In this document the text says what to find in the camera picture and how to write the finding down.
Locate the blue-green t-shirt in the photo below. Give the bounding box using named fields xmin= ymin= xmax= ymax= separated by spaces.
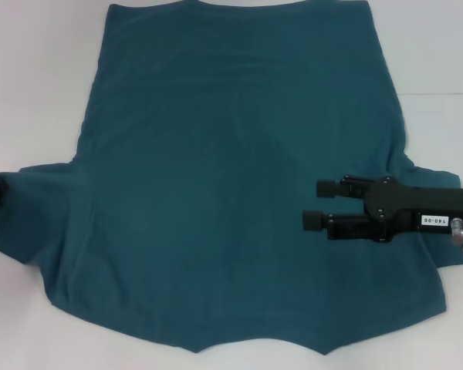
xmin=0 ymin=0 xmax=463 ymax=345

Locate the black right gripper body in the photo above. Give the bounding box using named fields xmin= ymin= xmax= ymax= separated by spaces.
xmin=364 ymin=176 xmax=463 ymax=245

